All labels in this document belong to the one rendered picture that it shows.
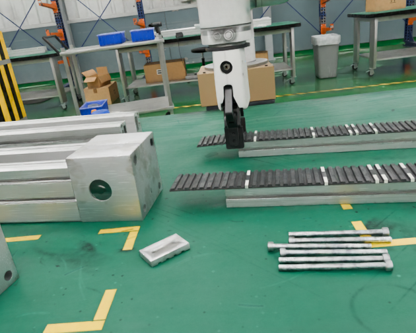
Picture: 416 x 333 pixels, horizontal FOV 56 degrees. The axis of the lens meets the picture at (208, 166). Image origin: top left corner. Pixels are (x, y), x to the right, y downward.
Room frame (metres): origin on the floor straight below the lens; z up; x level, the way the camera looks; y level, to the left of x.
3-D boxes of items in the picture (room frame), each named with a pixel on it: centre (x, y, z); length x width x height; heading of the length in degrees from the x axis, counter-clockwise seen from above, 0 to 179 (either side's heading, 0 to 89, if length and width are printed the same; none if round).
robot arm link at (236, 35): (0.67, -0.06, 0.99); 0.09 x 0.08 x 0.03; 168
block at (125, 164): (0.53, 0.13, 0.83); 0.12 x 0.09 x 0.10; 168
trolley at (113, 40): (3.82, 0.77, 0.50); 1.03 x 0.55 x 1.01; 97
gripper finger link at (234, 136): (0.64, -0.05, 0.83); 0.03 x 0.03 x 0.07; 78
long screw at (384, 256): (0.32, -0.11, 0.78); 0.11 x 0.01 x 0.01; 78
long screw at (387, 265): (0.31, -0.11, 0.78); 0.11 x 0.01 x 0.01; 79
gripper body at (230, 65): (0.68, -0.06, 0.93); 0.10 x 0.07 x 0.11; 168
